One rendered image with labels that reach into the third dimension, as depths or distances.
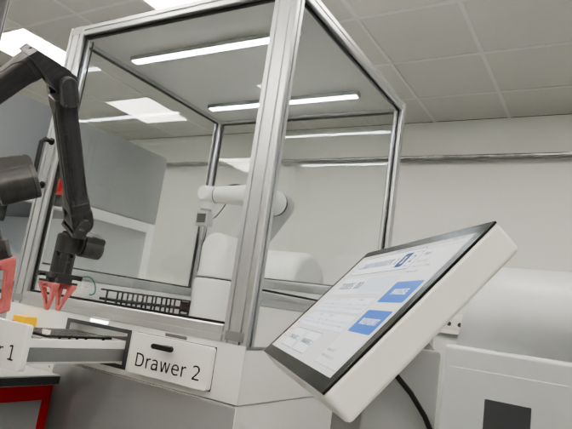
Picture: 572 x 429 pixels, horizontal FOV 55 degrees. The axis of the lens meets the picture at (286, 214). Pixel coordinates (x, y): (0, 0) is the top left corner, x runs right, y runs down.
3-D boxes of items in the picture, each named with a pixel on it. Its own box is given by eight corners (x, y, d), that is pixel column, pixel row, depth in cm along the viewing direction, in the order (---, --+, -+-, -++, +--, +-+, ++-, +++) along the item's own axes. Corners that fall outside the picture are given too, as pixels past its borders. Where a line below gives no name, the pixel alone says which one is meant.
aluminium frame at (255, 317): (245, 346, 138) (300, -25, 156) (8, 300, 191) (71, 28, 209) (380, 350, 217) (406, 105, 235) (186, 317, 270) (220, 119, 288)
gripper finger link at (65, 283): (33, 307, 144) (41, 272, 145) (56, 309, 150) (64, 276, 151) (48, 311, 140) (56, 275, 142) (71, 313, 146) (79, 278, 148)
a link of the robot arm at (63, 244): (54, 229, 148) (65, 230, 144) (77, 234, 153) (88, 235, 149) (48, 254, 147) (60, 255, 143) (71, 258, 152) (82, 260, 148)
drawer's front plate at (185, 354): (205, 391, 139) (212, 347, 141) (126, 371, 154) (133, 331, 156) (209, 391, 140) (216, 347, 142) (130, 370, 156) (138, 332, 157)
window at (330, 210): (257, 289, 145) (300, -2, 160) (255, 289, 145) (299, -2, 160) (376, 312, 217) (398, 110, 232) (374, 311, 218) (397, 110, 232)
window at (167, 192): (226, 323, 144) (277, -3, 161) (31, 290, 189) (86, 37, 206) (228, 324, 145) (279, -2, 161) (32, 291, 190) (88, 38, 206)
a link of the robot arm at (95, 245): (68, 205, 148) (81, 219, 143) (105, 214, 157) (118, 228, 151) (50, 243, 150) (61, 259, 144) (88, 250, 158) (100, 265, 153)
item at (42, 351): (21, 364, 131) (27, 338, 132) (-37, 347, 145) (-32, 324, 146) (141, 363, 165) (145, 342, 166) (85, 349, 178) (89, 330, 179)
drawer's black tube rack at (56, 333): (40, 360, 140) (46, 334, 141) (1, 349, 149) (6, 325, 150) (107, 359, 159) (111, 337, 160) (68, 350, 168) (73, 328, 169)
